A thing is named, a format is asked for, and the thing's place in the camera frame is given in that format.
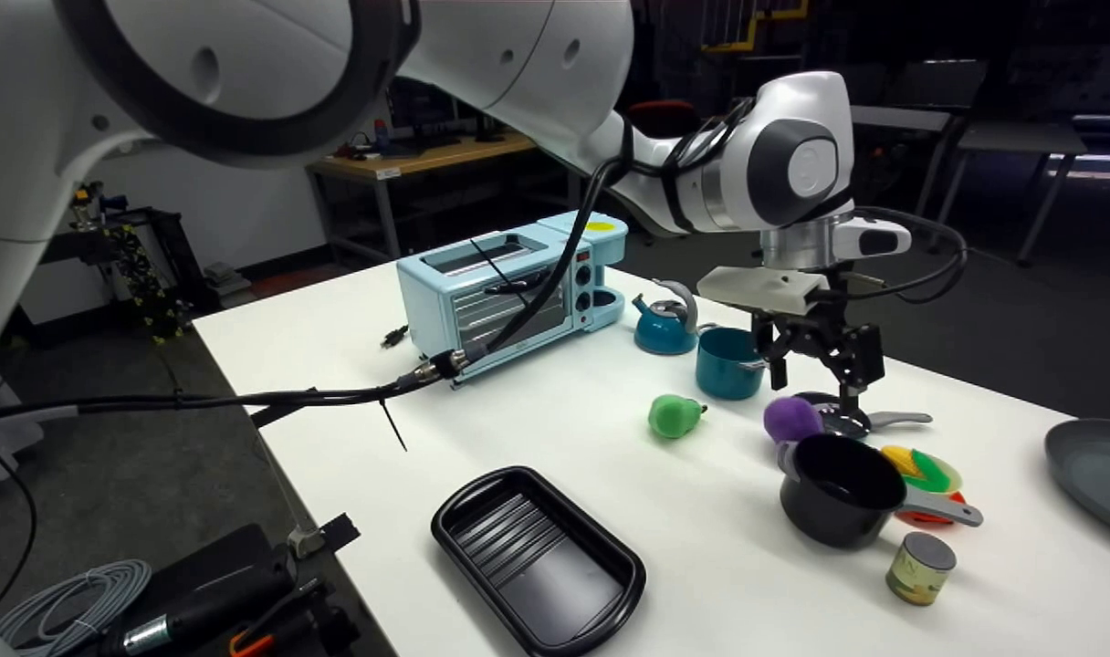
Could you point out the black ridged plastic tray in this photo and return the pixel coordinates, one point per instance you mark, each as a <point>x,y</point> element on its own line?
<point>537,568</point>

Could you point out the black equipment case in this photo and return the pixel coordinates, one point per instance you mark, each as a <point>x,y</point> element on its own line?
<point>212,590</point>

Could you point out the purple round toy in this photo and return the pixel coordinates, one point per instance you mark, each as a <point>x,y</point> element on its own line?
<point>792,420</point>

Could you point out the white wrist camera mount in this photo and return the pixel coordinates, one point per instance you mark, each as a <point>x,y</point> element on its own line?
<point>762,290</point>

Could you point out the teal toy kettle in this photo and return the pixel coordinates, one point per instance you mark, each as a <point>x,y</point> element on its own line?
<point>665,329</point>

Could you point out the teal toy pot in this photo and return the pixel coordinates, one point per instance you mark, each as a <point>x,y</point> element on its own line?
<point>727,365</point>

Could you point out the large grey plate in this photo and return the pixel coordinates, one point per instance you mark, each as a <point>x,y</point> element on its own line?
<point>1103,476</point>

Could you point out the grey background bench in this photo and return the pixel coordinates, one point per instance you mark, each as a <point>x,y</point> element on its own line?
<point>1086,166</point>

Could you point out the green can with grey lid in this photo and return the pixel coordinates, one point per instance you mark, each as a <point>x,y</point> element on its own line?
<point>921,571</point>

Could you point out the grey background table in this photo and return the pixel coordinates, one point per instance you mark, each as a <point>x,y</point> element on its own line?
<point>902,119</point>

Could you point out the green toy pear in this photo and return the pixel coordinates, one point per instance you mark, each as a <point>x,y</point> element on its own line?
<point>674,419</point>

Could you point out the yellow toy disc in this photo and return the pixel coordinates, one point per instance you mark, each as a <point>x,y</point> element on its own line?
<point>901,458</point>

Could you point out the green toy disc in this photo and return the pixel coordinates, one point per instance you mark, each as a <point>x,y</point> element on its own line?
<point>933,471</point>

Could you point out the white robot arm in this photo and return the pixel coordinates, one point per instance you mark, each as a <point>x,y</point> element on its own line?
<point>275,76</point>

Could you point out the red office chair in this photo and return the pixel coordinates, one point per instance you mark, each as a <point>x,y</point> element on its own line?
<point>665,113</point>

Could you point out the yellow stepped railing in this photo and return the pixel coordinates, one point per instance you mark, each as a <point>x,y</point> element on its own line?
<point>758,31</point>

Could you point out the wooden background table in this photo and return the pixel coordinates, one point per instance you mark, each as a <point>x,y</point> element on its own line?
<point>458,155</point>

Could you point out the orange toy disc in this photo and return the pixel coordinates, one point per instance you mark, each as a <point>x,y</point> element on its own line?
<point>926,511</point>

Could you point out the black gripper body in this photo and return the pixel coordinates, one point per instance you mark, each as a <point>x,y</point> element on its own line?
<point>824,329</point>

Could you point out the light blue toy toaster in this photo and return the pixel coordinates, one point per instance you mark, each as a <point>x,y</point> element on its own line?
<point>506,296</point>

